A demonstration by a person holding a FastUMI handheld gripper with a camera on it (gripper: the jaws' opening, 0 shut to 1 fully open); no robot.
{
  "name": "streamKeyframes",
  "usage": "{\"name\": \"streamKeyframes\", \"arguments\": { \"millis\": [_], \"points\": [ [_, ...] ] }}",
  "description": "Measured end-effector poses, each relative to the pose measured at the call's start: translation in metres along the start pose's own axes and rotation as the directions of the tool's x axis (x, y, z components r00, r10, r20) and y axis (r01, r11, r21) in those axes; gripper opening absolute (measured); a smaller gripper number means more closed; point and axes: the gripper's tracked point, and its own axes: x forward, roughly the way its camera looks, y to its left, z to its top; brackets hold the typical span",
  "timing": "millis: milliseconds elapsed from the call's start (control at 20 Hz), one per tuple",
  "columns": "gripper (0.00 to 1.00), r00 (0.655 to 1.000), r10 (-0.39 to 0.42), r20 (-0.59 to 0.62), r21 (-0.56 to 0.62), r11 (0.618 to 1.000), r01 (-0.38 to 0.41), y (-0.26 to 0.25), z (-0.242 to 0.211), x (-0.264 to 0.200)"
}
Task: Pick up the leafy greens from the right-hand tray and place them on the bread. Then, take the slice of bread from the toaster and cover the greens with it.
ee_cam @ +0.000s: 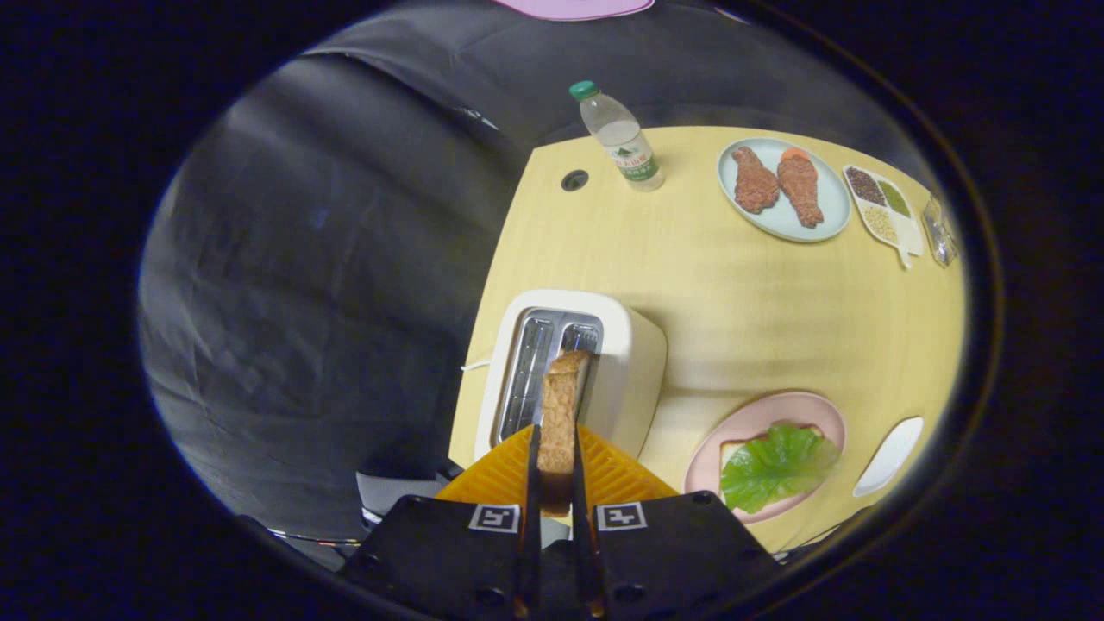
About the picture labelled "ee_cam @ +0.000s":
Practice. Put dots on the pink round plate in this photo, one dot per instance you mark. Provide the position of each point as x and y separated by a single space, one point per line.
759 414

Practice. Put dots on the clear glass utensil holder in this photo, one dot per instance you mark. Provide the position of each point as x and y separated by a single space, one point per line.
938 235

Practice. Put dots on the toasted bread slice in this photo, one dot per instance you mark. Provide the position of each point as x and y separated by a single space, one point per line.
559 423

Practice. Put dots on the white divided condiment dish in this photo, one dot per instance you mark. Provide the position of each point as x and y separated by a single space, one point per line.
907 233

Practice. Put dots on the orange tomato slice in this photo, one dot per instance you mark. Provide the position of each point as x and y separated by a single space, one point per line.
795 153

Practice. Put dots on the grey padded object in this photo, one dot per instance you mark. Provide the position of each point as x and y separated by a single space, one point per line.
388 492

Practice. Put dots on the black table grommet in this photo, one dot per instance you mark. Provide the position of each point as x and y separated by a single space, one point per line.
574 180

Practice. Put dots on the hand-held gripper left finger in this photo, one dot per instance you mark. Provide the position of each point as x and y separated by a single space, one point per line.
533 483

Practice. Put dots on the cream white toaster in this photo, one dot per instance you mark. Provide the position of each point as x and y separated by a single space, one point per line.
634 371

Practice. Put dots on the white bread slice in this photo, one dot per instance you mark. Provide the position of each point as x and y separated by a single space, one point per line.
730 450

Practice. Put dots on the green lettuce leaf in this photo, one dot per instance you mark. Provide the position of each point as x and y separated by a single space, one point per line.
776 466

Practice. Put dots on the light blue plate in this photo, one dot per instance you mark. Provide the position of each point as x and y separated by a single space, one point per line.
837 207

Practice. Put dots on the clear plastic water bottle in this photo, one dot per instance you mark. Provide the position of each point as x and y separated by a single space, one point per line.
625 142

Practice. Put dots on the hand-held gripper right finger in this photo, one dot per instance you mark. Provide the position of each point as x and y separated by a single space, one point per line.
581 509

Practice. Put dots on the brown meat patty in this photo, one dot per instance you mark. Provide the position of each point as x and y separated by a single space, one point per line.
800 191
755 183

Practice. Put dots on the white oval plate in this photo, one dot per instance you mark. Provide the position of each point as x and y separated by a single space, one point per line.
888 457

